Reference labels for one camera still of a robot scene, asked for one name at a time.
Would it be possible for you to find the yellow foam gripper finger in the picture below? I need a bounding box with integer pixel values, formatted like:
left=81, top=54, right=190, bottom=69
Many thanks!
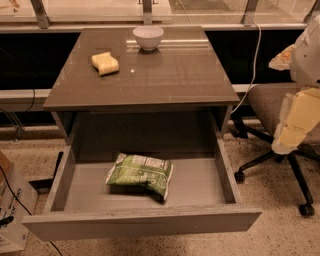
left=272, top=88, right=320, bottom=155
left=269, top=45, right=295, bottom=71

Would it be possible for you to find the green jalapeno chip bag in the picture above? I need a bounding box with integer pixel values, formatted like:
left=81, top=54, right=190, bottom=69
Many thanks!
left=105, top=153, right=174, bottom=200

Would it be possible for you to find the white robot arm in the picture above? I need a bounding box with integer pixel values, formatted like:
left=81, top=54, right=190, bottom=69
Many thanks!
left=269, top=15, right=320, bottom=155

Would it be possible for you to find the grey cabinet counter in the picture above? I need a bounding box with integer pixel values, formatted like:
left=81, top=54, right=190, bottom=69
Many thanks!
left=44, top=27, right=238, bottom=162

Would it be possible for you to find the open grey top drawer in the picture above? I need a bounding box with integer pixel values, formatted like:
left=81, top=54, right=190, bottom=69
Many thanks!
left=22, top=140, right=261, bottom=241

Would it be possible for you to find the grey office chair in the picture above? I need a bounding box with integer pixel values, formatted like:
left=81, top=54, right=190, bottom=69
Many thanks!
left=232, top=83, right=320, bottom=217

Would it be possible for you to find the white ceramic bowl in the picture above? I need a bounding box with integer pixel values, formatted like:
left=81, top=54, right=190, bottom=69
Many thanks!
left=133, top=26, right=164, bottom=50

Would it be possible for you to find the yellow sponge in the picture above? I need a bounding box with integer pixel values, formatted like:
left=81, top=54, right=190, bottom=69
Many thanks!
left=91, top=52, right=119, bottom=76

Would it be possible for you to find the white cardboard box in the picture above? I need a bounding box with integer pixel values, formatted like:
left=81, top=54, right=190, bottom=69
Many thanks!
left=0, top=152, right=38, bottom=253

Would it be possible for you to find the white cable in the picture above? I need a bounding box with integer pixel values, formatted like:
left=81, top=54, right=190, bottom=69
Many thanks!
left=230, top=22, right=263, bottom=115

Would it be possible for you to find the black cable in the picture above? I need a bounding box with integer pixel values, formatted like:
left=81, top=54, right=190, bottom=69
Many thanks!
left=0, top=165, right=64, bottom=256

